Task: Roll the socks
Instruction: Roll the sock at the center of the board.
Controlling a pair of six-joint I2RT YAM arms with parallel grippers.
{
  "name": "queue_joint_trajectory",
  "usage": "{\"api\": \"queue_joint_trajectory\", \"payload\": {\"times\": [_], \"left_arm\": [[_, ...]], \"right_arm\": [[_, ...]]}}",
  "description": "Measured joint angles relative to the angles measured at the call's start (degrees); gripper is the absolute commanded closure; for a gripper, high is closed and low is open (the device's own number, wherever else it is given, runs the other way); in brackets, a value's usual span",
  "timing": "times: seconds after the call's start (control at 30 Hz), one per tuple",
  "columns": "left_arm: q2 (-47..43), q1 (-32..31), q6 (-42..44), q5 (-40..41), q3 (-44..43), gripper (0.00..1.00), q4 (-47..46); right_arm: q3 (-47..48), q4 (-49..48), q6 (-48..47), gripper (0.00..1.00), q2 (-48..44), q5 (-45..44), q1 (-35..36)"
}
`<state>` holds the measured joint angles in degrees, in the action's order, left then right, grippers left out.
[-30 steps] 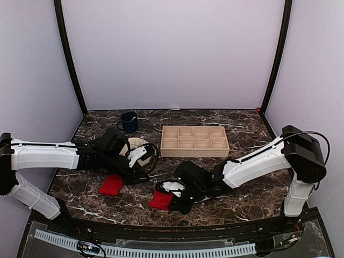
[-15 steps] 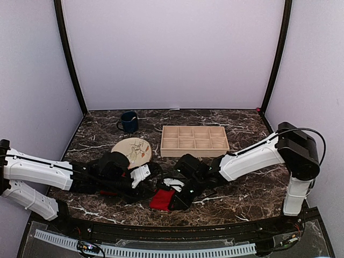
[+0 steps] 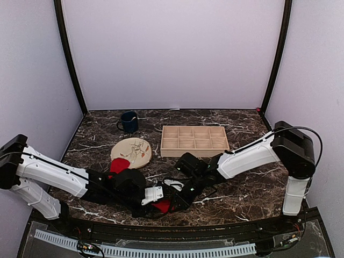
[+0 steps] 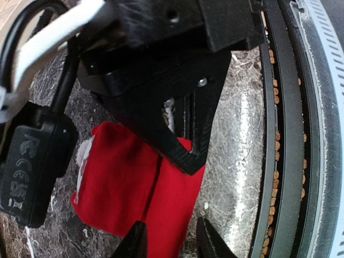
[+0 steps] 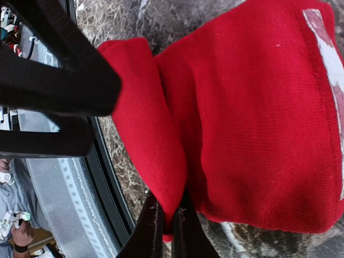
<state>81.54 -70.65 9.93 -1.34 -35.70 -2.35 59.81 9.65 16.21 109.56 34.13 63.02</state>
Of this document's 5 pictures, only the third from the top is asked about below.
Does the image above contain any dark blue mug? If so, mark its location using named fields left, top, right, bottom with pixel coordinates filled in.
left=116, top=111, right=139, bottom=134

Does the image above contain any black front table rail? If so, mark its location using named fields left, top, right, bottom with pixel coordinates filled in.
left=29, top=206, right=320, bottom=242

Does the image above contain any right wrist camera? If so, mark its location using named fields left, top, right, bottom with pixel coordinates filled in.
left=175, top=152, right=200, bottom=174

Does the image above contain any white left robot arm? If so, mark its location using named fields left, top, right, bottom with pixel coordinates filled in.
left=1, top=134, right=153, bottom=234

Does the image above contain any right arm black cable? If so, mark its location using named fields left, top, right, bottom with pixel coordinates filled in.
left=225, top=126, right=323, bottom=173

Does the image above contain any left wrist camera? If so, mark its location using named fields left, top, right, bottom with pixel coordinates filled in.
left=141, top=186, right=164, bottom=206

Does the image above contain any left black frame post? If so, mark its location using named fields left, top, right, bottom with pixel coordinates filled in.
left=53, top=0, right=88, bottom=116

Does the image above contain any cream plate with bird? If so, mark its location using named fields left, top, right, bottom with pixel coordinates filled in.
left=110, top=138, right=153, bottom=169

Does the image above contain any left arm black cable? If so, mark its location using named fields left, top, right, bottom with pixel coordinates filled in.
left=0, top=152, right=140, bottom=210

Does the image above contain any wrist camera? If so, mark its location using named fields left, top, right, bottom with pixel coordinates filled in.
left=175, top=152, right=200, bottom=174
left=141, top=186, right=164, bottom=206

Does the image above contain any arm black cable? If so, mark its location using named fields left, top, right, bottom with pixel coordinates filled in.
left=0, top=152, right=140, bottom=210
left=225, top=126, right=323, bottom=173

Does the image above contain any right black frame post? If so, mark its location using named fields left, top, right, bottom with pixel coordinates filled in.
left=260, top=0, right=293, bottom=117

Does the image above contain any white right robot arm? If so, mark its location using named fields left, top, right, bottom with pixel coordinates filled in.
left=168, top=121, right=318, bottom=233

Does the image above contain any wooden compartment tray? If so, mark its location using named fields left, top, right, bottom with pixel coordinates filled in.
left=160, top=126, right=230, bottom=157

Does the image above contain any black frame post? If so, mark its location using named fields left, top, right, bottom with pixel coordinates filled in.
left=53, top=0, right=88, bottom=116
left=260, top=0, right=293, bottom=117

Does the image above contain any red sock on plate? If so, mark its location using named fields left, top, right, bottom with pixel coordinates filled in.
left=108, top=157, right=130, bottom=178

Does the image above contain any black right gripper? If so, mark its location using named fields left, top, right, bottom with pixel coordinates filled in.
left=168, top=173, right=206, bottom=212

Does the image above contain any white slotted cable duct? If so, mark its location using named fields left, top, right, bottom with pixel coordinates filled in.
left=34, top=230, right=256, bottom=257

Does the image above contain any red sock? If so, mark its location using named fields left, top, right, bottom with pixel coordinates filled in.
left=152, top=199, right=171, bottom=213
left=108, top=157, right=130, bottom=178

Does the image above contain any small circuit board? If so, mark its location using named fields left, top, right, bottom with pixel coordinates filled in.
left=76, top=241, right=100, bottom=254

